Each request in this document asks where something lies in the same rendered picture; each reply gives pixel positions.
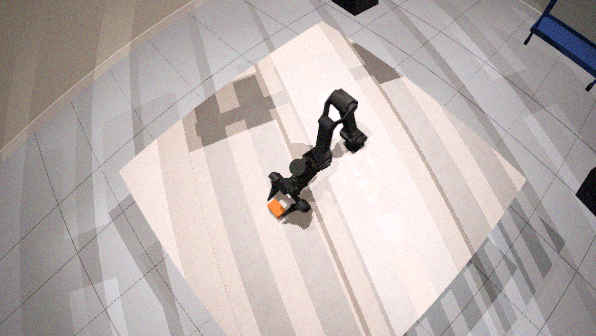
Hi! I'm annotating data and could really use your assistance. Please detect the orange block with dark square face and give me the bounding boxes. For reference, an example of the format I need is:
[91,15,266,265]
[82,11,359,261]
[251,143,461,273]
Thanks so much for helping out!
[267,199,286,218]

